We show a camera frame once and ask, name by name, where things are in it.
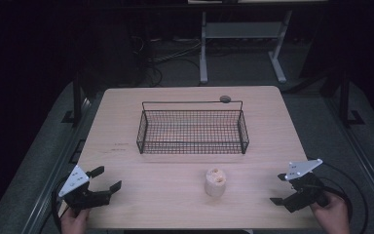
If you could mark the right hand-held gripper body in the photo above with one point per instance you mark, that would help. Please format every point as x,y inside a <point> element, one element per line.
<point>305,191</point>

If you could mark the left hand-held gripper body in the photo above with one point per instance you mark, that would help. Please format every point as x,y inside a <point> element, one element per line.
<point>75,182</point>

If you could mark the person's right hand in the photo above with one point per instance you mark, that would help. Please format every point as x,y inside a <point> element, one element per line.
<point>334,214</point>

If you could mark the person's left hand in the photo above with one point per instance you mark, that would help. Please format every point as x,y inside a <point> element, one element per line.
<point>74,224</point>

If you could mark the small grey round stone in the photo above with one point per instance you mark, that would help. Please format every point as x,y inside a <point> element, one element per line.
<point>225,98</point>

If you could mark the grey metal stand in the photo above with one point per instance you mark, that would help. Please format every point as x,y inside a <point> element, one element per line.
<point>245,30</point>

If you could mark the aluminium frame rail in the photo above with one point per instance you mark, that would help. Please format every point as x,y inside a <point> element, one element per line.
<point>58,162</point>
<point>362,162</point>

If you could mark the black upright post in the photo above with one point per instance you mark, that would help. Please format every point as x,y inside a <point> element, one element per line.
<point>77,97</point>
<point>344,97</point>

